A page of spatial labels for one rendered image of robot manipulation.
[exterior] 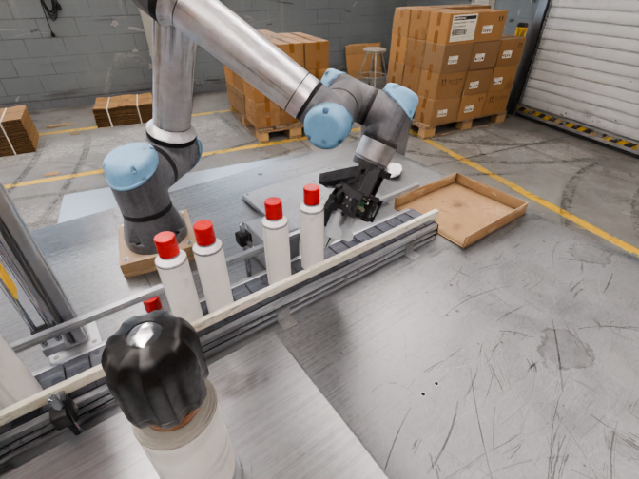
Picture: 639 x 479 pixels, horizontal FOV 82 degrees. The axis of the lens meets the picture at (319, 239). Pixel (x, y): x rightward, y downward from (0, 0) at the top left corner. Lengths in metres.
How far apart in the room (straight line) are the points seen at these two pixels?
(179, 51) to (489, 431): 0.90
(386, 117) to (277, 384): 0.53
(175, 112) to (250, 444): 0.70
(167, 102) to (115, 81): 5.08
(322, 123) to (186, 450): 0.48
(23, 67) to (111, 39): 1.08
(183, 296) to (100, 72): 5.42
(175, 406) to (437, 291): 0.66
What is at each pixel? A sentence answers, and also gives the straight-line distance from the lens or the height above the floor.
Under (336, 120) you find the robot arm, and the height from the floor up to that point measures 1.24.
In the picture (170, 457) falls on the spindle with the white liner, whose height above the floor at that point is 1.04.
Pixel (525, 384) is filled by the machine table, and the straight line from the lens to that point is 0.80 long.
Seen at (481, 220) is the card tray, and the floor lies 0.83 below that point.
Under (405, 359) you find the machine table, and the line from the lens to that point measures 0.76.
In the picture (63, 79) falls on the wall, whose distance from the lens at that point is 6.05.
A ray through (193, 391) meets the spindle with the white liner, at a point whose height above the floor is 1.12.
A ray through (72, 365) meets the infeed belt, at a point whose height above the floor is 0.88.
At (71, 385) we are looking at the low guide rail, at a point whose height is 0.91.
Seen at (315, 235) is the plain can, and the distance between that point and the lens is 0.77.
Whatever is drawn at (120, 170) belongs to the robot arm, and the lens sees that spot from 0.90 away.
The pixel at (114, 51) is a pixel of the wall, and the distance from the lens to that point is 5.94.
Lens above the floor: 1.43
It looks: 36 degrees down
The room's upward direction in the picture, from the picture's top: straight up
